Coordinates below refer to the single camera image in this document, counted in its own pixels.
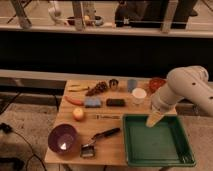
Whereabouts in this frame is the black eraser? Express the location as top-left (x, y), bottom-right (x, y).
top-left (106, 99), bottom-right (125, 107)

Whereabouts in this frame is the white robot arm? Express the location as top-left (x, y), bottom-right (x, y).
top-left (146, 66), bottom-right (213, 127)

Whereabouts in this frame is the white cup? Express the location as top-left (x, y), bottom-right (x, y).
top-left (132, 88), bottom-right (147, 105)

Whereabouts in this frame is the green plastic tray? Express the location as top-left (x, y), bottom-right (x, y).
top-left (122, 114), bottom-right (196, 167)

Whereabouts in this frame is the red bowl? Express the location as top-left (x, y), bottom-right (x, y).
top-left (149, 77), bottom-right (166, 93)

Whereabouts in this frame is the blue cup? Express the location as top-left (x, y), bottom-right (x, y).
top-left (127, 79), bottom-right (137, 92)

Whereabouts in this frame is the small metal cup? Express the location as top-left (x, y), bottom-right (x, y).
top-left (109, 79), bottom-right (119, 91)

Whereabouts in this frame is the metal fork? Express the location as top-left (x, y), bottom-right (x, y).
top-left (89, 115), bottom-right (120, 119)

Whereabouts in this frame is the bunch of dark grapes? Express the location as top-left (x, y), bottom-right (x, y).
top-left (86, 81), bottom-right (108, 96)

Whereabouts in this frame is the blue sponge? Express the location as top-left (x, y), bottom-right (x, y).
top-left (84, 98), bottom-right (101, 108)

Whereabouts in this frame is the yellow apple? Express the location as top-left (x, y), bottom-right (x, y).
top-left (72, 107), bottom-right (85, 121)

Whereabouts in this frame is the orange carrot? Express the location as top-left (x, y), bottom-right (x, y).
top-left (65, 96), bottom-right (84, 106)

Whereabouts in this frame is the purple bowl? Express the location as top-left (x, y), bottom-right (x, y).
top-left (48, 124), bottom-right (78, 154)

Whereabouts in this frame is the black-handled metal brush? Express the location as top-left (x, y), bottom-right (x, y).
top-left (80, 127), bottom-right (121, 158)

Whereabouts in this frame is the black floor cable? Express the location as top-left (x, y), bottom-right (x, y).
top-left (0, 122), bottom-right (49, 171)

